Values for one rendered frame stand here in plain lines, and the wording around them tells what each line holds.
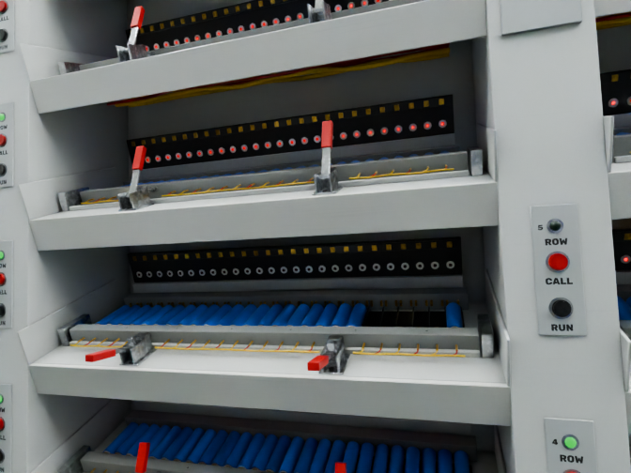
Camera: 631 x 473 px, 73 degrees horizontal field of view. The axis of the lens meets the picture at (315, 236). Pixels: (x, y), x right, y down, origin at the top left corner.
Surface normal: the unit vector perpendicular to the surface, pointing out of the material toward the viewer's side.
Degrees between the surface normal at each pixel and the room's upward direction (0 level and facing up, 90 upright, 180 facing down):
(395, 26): 109
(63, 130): 90
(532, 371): 90
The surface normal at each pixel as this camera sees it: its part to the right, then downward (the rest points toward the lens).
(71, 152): 0.96, -0.05
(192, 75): -0.26, 0.28
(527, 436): -0.29, -0.05
